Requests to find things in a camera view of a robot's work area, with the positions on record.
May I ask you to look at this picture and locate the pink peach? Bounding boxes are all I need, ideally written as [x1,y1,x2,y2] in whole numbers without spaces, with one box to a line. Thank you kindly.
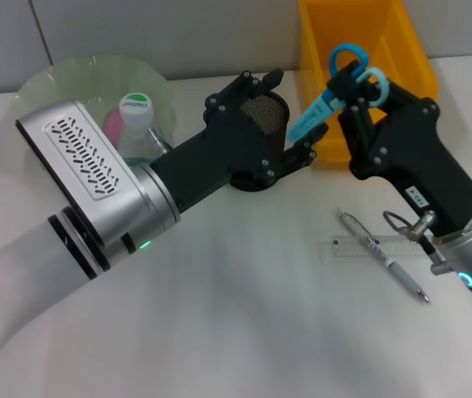
[102,108,125,145]

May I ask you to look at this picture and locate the silver ballpoint pen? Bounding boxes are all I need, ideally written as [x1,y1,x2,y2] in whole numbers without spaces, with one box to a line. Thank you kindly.
[338,211,431,304]

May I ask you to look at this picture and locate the right gripper cable silver plug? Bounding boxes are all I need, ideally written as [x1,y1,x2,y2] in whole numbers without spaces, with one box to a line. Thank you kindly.
[382,209,449,274]

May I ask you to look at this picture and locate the pale green glass fruit bowl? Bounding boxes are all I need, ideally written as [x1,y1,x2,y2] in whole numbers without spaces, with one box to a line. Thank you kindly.
[11,53,178,175]

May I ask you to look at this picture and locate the clear bottle green label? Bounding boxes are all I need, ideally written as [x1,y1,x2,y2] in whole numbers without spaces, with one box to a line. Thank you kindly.
[118,93,166,167]

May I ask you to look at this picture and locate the clear plastic ruler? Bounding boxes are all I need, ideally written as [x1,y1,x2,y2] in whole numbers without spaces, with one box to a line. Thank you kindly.
[317,234,427,260]

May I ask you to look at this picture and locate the blue teal scissors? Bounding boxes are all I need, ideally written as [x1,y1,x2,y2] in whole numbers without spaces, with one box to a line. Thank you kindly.
[287,42,388,143]

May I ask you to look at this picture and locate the black mesh pen holder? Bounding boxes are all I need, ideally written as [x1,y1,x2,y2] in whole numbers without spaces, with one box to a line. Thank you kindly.
[229,91,290,194]

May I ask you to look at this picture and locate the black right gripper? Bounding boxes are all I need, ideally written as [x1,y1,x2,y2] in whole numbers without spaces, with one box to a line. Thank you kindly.
[326,61,472,238]

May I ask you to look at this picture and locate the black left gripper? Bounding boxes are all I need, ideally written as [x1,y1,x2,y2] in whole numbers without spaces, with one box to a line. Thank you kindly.
[148,68,330,213]

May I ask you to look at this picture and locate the left gripper silver plug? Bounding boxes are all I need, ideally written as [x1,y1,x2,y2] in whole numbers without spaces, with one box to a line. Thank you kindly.
[147,127,171,153]

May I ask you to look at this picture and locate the yellow plastic bin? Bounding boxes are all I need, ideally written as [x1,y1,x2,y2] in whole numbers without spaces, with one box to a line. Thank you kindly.
[299,0,440,163]

